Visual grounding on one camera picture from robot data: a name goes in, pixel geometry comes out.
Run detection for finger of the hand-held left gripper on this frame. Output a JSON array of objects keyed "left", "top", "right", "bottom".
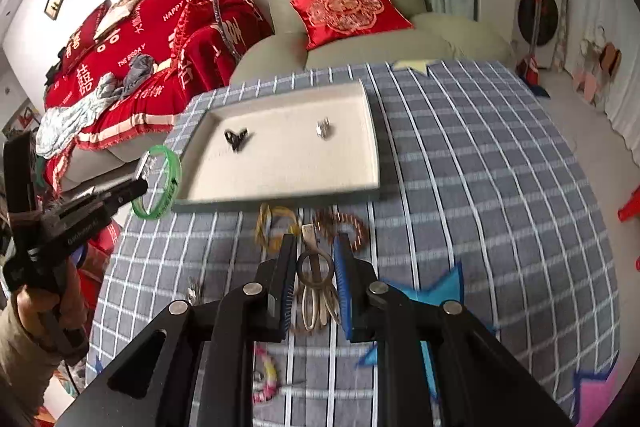
[{"left": 94, "top": 176, "right": 150, "bottom": 221}]

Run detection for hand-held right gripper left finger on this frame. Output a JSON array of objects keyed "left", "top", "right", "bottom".
[{"left": 57, "top": 233, "right": 299, "bottom": 427}]

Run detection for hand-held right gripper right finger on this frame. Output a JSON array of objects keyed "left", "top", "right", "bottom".
[{"left": 332, "top": 233, "right": 576, "bottom": 427}]

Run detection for beige looped hair clip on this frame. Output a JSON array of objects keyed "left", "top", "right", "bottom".
[{"left": 299, "top": 284, "right": 343, "bottom": 334}]

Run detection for green bangle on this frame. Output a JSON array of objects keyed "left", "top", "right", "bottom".
[{"left": 131, "top": 146, "right": 182, "bottom": 219}]

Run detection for grey oval hair clip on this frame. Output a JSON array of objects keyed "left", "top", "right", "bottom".
[{"left": 296, "top": 223, "right": 333, "bottom": 292}]

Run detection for brown bead bracelet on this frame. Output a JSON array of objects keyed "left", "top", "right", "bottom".
[{"left": 314, "top": 209, "right": 371, "bottom": 250}]

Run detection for pink yellow bead bracelet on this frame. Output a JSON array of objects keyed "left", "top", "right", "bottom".
[{"left": 251, "top": 347, "right": 280, "bottom": 404}]

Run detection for grey jewelry tray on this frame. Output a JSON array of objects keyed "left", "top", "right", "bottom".
[{"left": 170, "top": 79, "right": 382, "bottom": 214}]

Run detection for person's left forearm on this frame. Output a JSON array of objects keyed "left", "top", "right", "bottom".
[{"left": 0, "top": 307, "right": 66, "bottom": 418}]

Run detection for person's left hand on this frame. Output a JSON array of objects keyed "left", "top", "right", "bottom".
[{"left": 16, "top": 263, "right": 91, "bottom": 349}]

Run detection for red gift box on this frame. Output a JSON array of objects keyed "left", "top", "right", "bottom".
[{"left": 75, "top": 222, "right": 121, "bottom": 308}]

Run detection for light grey cloth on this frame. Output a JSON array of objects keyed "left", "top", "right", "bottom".
[{"left": 35, "top": 72, "right": 126, "bottom": 158}]

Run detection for blue star patch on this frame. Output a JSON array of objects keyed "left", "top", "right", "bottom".
[{"left": 357, "top": 262, "right": 501, "bottom": 403}]

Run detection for dark grey cloth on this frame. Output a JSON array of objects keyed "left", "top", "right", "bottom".
[{"left": 122, "top": 57, "right": 158, "bottom": 95}]

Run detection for black hair clip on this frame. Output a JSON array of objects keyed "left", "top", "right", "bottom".
[{"left": 223, "top": 127, "right": 251, "bottom": 154}]

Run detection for red pillow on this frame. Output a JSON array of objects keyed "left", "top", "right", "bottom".
[{"left": 62, "top": 0, "right": 111, "bottom": 62}]

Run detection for grey checked tablecloth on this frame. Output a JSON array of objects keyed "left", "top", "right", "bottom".
[{"left": 85, "top": 59, "right": 621, "bottom": 427}]

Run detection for red printed blanket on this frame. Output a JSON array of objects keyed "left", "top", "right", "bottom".
[{"left": 42, "top": 0, "right": 273, "bottom": 188}]

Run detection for printed portrait pillow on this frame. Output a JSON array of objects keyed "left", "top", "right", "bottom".
[{"left": 92, "top": 0, "right": 146, "bottom": 40}]

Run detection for red embroidered cushion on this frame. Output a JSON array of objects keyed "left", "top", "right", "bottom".
[{"left": 290, "top": 0, "right": 415, "bottom": 52}]

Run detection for red broom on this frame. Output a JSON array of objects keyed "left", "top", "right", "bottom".
[{"left": 515, "top": 0, "right": 551, "bottom": 98}]

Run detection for red plastic stool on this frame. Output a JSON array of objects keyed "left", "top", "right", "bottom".
[{"left": 617, "top": 187, "right": 640, "bottom": 223}]

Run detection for pink hanging slippers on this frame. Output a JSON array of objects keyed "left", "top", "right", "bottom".
[{"left": 572, "top": 27, "right": 623, "bottom": 108}]

